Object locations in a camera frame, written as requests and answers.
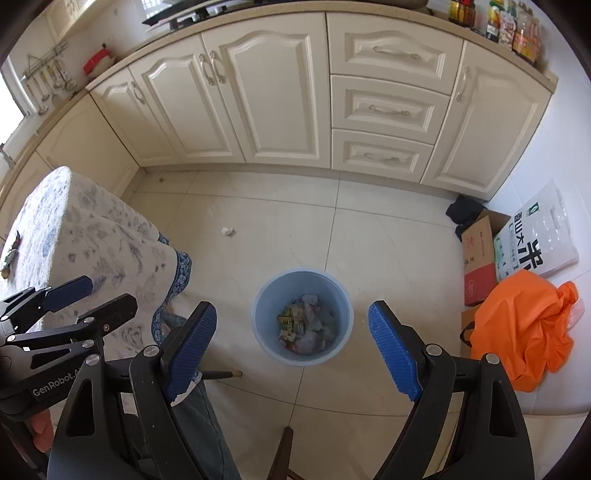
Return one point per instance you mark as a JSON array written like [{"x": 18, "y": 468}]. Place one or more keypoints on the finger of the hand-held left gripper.
[
  {"x": 117, "y": 308},
  {"x": 69, "y": 291}
]

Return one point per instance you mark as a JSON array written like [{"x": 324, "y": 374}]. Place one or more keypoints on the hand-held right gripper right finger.
[{"x": 395, "y": 350}]

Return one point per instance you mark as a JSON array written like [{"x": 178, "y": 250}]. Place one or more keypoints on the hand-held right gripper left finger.
[{"x": 191, "y": 350}]

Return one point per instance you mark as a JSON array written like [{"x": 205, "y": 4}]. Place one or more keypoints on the blue plastic bin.
[{"x": 268, "y": 323}]

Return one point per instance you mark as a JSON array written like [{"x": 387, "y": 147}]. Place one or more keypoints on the pile of wrappers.
[{"x": 304, "y": 327}]

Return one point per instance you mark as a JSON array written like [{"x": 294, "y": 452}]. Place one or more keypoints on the person's left hand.
[{"x": 42, "y": 429}]

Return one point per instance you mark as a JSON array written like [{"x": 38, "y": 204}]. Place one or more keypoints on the wooden table leg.
[{"x": 224, "y": 374}]

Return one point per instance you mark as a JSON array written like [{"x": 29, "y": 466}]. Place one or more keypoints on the blue floral tablecloth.
[{"x": 92, "y": 240}]

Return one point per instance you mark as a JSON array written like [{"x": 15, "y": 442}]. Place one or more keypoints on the small crumpled wrapper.
[{"x": 9, "y": 262}]

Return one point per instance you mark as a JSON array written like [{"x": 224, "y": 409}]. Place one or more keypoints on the person's trouser leg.
[{"x": 207, "y": 438}]

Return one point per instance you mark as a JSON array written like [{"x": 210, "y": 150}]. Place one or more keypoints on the crumpled white tissue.
[{"x": 226, "y": 231}]

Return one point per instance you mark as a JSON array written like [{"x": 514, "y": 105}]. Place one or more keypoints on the cardboard box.
[{"x": 480, "y": 258}]

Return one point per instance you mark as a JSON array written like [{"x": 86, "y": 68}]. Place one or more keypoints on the wooden chair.
[{"x": 282, "y": 454}]

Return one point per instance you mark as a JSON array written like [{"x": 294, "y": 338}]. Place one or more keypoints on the dark cloth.
[{"x": 464, "y": 210}]

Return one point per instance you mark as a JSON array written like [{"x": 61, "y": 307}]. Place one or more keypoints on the white rice bag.
[{"x": 540, "y": 240}]

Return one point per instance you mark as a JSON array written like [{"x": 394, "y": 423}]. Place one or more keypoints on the hanging metal ladle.
[{"x": 43, "y": 110}]

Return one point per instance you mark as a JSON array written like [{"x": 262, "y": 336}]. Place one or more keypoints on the hanging metal spatula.
[{"x": 55, "y": 98}]

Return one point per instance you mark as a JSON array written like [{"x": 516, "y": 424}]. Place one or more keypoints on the kitchen window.
[{"x": 9, "y": 106}]

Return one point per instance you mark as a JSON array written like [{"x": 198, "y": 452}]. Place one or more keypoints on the hanging metal skimmer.
[{"x": 70, "y": 85}]

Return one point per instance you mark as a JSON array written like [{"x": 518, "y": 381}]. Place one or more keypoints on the hanging metal spoon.
[{"x": 61, "y": 84}]

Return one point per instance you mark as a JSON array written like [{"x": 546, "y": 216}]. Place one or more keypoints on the red plastic container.
[{"x": 97, "y": 62}]

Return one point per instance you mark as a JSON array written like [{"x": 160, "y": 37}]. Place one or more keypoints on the white bowl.
[{"x": 110, "y": 62}]

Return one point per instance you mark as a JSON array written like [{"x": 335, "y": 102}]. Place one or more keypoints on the metal utensil rack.
[{"x": 46, "y": 59}]

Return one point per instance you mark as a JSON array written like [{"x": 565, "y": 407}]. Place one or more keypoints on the cream base cabinet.
[{"x": 268, "y": 92}]

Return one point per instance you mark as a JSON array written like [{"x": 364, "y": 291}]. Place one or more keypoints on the cream lattice door cabinet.
[{"x": 69, "y": 14}]

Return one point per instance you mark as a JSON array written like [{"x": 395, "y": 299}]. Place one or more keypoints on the beige kitchen countertop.
[{"x": 392, "y": 19}]

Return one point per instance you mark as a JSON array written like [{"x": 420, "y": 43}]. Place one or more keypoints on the group of condiment bottles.
[{"x": 524, "y": 37}]

